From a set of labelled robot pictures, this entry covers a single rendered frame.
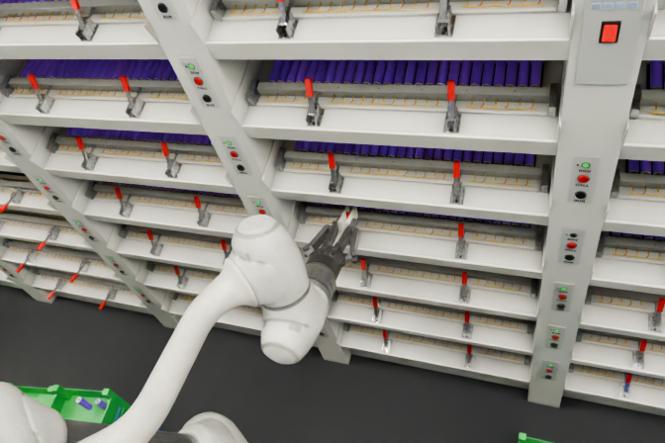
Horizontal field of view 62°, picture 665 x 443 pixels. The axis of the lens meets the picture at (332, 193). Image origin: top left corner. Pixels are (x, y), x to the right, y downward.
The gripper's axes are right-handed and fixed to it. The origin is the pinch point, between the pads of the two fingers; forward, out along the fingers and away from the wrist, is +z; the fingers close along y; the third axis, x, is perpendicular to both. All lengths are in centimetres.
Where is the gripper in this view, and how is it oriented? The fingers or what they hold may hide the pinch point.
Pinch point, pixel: (347, 219)
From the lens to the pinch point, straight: 133.2
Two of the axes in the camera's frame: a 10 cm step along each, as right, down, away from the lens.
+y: 9.3, 0.9, -3.5
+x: -1.4, -8.2, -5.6
